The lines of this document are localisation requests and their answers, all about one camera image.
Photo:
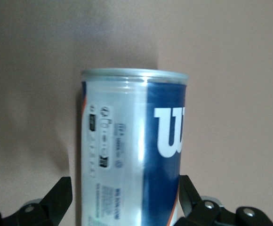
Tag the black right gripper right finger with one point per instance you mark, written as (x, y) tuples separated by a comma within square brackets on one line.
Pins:
[(193, 200)]

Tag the brown table cover cloth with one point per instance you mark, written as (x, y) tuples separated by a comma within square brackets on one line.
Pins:
[(233, 94)]

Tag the white blue tennis ball can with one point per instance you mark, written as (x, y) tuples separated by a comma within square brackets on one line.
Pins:
[(131, 141)]

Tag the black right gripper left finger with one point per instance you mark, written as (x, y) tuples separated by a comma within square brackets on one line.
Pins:
[(58, 197)]

